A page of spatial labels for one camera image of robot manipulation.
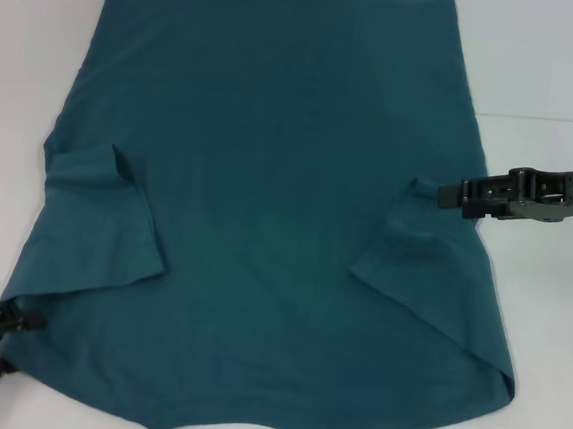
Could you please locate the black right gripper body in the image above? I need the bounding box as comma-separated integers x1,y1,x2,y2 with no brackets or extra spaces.
504,161,573,226

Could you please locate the teal blue shirt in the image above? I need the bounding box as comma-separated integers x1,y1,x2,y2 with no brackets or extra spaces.
0,0,552,429

